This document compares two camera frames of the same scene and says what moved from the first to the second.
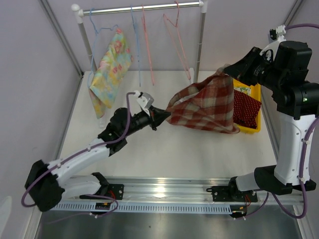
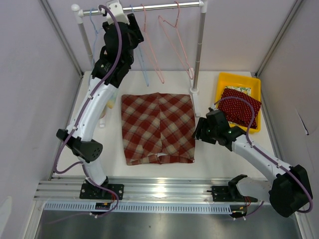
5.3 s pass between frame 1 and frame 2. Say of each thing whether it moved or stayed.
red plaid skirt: moved
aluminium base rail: stayed
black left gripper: moved
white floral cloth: stayed
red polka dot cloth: stayed
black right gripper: moved
